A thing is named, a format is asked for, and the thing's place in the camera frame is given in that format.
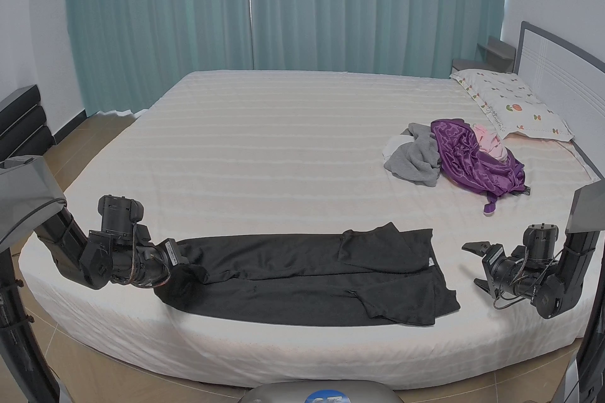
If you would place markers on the bed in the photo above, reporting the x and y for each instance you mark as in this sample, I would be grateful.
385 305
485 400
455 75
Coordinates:
260 146

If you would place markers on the grey garment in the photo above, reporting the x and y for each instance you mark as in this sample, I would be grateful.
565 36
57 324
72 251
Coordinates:
416 160

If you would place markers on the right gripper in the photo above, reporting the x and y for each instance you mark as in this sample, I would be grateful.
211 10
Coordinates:
501 273

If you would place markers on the black chest of drawers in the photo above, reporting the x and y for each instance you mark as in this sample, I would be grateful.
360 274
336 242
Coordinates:
21 122

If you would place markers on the purple satin garment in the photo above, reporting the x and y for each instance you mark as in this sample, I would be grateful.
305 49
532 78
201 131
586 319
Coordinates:
468 160

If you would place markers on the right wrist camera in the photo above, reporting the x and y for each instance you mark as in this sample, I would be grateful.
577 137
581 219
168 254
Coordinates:
519 252

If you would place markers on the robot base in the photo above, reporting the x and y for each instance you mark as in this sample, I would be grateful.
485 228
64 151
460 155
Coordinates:
283 394

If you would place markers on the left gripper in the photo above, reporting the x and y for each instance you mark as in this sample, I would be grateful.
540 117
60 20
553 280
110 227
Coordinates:
165 266

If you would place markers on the black T-shirt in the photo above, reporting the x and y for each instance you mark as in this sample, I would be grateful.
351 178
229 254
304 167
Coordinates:
293 278

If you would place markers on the pink garment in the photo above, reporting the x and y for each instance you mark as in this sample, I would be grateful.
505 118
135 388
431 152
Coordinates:
491 143

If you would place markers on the grey bedside table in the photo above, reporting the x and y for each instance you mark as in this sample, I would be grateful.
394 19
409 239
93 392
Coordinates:
496 49

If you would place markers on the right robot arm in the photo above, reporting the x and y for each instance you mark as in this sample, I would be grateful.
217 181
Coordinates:
576 250

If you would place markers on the white printed pillow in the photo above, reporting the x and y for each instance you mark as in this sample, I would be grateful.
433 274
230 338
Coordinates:
515 103

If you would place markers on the white garment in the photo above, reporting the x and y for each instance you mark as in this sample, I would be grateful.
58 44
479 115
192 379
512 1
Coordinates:
392 148

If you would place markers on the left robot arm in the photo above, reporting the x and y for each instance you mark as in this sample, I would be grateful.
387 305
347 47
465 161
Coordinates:
71 245

